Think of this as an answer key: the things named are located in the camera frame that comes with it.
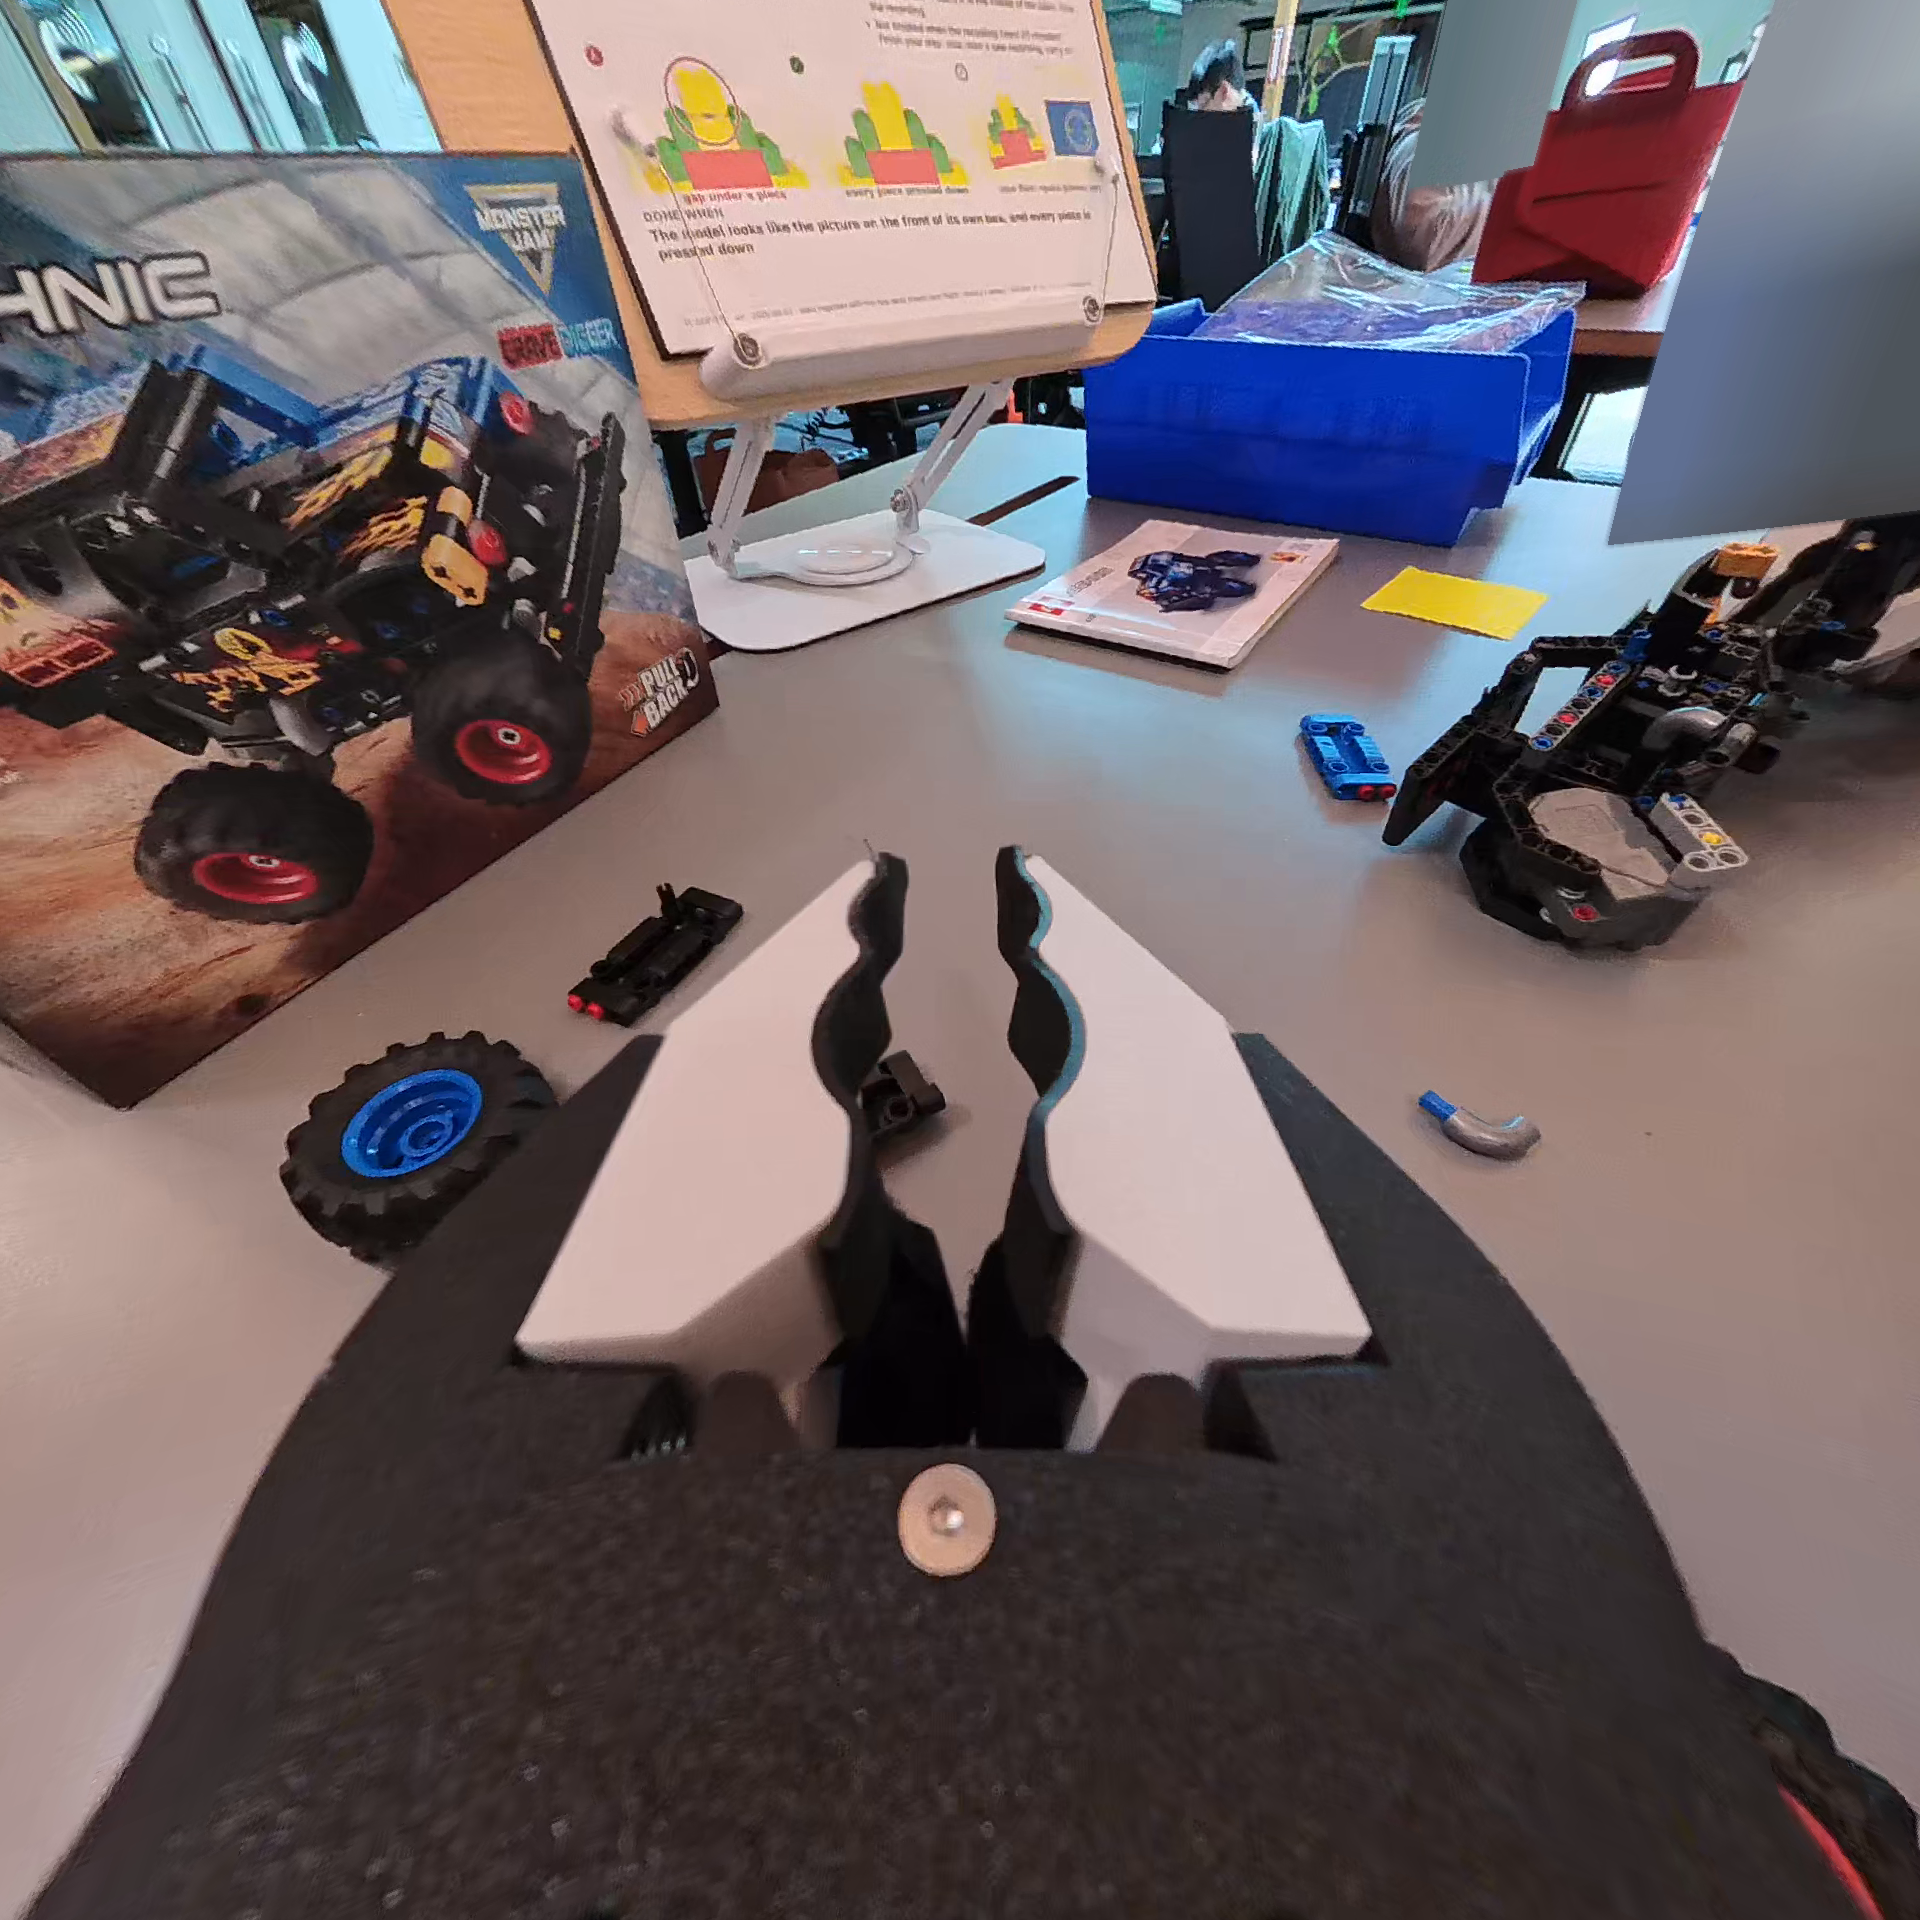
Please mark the grey lego elbow piece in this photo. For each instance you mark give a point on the grey lego elbow piece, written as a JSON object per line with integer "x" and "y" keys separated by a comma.
{"x": 1483, "y": 1131}

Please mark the small black lego piece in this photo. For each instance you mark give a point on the small black lego piece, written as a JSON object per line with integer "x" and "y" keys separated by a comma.
{"x": 905, "y": 1097}

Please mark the red felt bag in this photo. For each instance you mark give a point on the red felt bag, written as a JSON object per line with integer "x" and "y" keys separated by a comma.
{"x": 1604, "y": 182}

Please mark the blue plastic bin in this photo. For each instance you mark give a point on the blue plastic bin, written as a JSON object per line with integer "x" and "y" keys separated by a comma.
{"x": 1289, "y": 435}

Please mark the lego instruction booklet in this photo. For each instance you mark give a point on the lego instruction booklet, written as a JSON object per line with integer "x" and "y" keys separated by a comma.
{"x": 1185, "y": 599}

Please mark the yellow paper sheet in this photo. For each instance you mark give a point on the yellow paper sheet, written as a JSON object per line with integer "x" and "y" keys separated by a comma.
{"x": 1455, "y": 603}

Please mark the black wheel blue hub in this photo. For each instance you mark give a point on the black wheel blue hub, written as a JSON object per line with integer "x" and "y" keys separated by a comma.
{"x": 411, "y": 1142}

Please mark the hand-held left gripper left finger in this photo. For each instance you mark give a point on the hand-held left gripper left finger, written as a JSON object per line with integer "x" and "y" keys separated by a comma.
{"x": 691, "y": 1185}

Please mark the blue lego plate piece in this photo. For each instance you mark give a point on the blue lego plate piece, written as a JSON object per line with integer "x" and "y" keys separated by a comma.
{"x": 1347, "y": 758}

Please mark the green jacket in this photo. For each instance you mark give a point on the green jacket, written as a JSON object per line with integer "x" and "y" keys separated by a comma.
{"x": 1308, "y": 201}

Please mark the clear plastic bag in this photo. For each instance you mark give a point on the clear plastic bag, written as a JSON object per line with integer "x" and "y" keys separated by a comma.
{"x": 1380, "y": 293}

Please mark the printed instruction sheet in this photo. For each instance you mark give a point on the printed instruction sheet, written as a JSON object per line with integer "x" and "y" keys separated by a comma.
{"x": 900, "y": 255}

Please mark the black lego truck chassis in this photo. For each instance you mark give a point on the black lego truck chassis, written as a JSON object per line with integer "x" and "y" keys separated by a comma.
{"x": 1589, "y": 751}

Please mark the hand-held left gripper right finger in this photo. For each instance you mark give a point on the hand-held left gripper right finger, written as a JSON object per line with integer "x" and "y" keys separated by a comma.
{"x": 1185, "y": 1201}

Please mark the black office chair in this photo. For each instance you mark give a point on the black office chair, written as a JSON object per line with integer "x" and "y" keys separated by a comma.
{"x": 1208, "y": 195}

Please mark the monster truck lego box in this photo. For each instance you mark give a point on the monster truck lego box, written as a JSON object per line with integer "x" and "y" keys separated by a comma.
{"x": 345, "y": 599}

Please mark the black lego piece red pins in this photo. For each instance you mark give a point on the black lego piece red pins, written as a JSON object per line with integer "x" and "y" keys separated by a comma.
{"x": 651, "y": 953}

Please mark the white document stand with instruction sheet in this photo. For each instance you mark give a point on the white document stand with instruction sheet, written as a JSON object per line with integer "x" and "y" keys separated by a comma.
{"x": 465, "y": 90}

